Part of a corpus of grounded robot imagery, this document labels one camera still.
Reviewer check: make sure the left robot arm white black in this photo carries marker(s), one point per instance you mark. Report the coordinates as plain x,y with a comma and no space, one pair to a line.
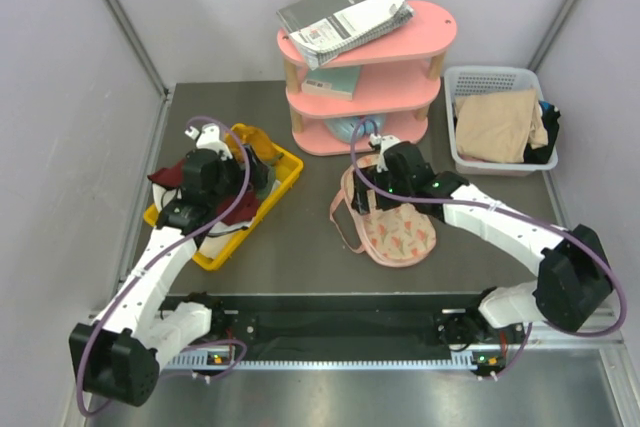
122,353

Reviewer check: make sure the black garment in basket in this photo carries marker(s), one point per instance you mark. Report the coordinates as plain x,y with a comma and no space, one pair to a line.
544,133

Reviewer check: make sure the floral mesh laundry bag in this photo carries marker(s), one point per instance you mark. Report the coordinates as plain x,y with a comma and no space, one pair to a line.
396,238

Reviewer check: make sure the grey cable duct rail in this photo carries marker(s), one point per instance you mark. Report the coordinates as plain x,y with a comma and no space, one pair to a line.
211,361

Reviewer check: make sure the orange mesh garment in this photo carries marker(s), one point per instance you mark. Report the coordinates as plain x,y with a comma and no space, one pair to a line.
257,139

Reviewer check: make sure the grey spiral notebook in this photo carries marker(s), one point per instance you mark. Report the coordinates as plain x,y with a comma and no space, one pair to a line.
321,30

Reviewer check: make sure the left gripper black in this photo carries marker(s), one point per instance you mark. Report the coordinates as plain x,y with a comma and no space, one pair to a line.
259,174

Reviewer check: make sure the pink three-tier shelf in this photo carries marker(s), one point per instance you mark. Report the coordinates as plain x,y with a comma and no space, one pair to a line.
399,77

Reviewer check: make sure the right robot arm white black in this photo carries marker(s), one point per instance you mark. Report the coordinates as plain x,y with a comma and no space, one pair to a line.
572,275

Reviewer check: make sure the maroon red bra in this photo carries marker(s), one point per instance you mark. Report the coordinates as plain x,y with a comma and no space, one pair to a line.
167,180

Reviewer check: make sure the light blue slippers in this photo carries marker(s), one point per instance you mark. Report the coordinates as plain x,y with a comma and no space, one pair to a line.
363,126

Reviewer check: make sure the grey plastic basket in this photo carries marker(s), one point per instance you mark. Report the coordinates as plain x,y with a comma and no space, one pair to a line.
462,81

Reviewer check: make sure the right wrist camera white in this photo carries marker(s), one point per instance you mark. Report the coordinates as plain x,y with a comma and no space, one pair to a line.
382,145

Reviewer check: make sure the teal book on shelf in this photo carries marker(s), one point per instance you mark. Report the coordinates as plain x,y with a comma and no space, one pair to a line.
339,83

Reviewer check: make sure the beige folded garment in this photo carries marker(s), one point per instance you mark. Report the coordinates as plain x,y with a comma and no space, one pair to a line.
495,127

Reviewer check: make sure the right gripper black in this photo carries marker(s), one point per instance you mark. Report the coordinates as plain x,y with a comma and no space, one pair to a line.
361,202

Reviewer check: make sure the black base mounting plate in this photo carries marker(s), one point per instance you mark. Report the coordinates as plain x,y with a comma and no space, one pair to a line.
354,327

